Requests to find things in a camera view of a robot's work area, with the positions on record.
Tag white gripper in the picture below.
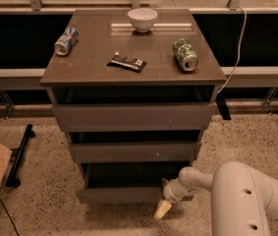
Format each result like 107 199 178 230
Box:
154 179 191 219

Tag green soda can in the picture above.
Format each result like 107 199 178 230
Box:
172 38 198 72

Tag white ceramic bowl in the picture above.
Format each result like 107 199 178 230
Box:
128 8 158 32

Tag black metal stand base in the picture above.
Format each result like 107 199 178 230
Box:
6 124 35 188

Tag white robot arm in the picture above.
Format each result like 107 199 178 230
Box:
154 161 278 236

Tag grey middle drawer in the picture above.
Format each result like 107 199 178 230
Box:
69 142 201 163

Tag grey drawer cabinet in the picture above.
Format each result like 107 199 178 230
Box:
39 8 228 191

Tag blue crushed soda can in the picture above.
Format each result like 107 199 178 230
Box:
54 27 79 56

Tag white power cable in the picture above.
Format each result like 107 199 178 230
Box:
216 6 249 94

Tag grey window railing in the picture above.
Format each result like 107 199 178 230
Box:
0 67 278 90

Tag grey drawer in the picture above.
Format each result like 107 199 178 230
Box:
69 142 201 163
52 104 216 132
77 161 190 204

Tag black snack bar wrapper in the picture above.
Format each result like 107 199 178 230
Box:
108 55 146 73

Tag grey top drawer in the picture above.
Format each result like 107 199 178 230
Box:
52 104 216 132

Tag grey bottom drawer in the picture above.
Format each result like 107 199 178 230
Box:
77 161 190 204

